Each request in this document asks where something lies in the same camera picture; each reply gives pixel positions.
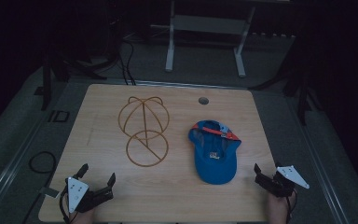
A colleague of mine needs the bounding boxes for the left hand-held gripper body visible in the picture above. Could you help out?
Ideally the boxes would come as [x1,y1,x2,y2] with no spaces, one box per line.
[65,175,116,215]

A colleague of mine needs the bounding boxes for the golden wire hat rack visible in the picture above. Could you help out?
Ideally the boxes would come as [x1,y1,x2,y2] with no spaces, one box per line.
[117,95,171,168]

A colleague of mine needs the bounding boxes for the white metal stand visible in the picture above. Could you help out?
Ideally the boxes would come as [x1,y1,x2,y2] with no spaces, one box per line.
[164,0,256,78]

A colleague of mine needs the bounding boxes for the black rectangular floor bracket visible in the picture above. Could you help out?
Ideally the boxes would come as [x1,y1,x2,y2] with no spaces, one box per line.
[47,109,71,123]

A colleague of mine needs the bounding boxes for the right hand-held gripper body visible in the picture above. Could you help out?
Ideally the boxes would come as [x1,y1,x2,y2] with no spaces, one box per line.
[255,164,310,199]

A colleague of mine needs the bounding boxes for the black tripod stand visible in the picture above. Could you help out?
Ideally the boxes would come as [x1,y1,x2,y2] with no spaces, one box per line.
[39,54,108,112]
[251,46,324,126]

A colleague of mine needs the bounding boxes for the blue baseball cap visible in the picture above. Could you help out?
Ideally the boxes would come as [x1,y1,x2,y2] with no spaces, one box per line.
[187,119,242,186]

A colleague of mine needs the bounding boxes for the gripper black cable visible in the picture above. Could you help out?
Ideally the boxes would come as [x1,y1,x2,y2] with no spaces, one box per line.
[284,189,299,224]
[58,186,73,224]

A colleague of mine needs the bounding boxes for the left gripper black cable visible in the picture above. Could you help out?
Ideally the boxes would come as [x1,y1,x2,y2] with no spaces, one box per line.
[58,186,73,224]

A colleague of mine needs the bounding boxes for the black looped cable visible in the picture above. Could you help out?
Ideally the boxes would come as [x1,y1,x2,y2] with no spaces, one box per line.
[28,150,58,175]

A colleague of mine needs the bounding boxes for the person's right hand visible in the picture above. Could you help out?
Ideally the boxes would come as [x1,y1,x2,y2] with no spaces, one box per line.
[268,189,296,224]

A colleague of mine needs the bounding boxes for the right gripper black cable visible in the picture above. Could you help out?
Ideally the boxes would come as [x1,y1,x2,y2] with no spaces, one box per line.
[284,189,299,224]

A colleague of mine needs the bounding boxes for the person's left hand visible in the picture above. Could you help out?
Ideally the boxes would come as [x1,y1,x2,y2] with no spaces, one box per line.
[70,207,96,224]

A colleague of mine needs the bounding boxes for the black floor cables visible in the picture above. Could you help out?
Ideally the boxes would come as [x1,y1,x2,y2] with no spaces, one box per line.
[117,39,137,86]

